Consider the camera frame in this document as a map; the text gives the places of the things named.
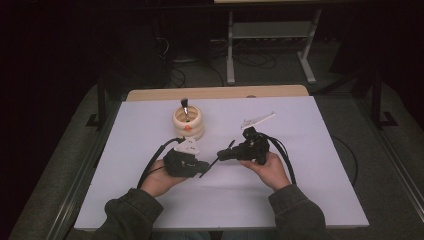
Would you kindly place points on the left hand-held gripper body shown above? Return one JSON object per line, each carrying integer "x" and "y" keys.
{"x": 181, "y": 163}

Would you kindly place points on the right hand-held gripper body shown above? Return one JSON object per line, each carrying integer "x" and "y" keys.
{"x": 255, "y": 146}

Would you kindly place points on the thin black makeup brush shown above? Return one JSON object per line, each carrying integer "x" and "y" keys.
{"x": 213, "y": 163}

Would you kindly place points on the cream ringed brush holder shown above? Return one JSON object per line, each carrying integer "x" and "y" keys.
{"x": 196, "y": 128}

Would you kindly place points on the black makeup brush silver ferrule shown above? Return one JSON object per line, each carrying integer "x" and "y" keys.
{"x": 185, "y": 108}

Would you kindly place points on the person's left hand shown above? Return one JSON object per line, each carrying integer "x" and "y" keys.
{"x": 160, "y": 181}

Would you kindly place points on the person's right hand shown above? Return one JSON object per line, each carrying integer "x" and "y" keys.
{"x": 271, "y": 171}

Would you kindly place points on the white table mat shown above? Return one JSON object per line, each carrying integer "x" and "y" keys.
{"x": 300, "y": 166}

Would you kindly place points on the wooden table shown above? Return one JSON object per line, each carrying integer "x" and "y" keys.
{"x": 216, "y": 92}

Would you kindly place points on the black metal stand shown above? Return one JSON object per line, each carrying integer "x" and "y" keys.
{"x": 100, "y": 103}
{"x": 378, "y": 100}

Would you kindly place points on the grey metal stand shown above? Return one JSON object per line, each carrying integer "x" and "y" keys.
{"x": 271, "y": 30}

